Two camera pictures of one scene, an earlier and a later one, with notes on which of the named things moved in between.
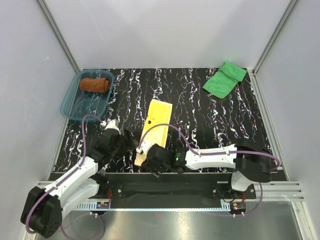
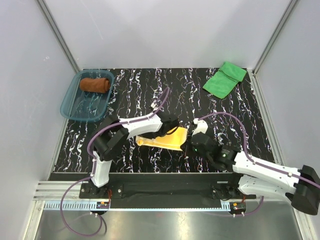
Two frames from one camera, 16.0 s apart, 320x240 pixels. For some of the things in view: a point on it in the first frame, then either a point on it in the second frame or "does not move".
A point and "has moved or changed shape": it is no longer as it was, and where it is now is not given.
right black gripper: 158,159 → 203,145
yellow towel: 156,127 has moved or changed shape
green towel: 222,82 does not move
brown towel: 98,85 does not move
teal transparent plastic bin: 77,103 does not move
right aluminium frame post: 275,36 does not move
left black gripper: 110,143 → 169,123
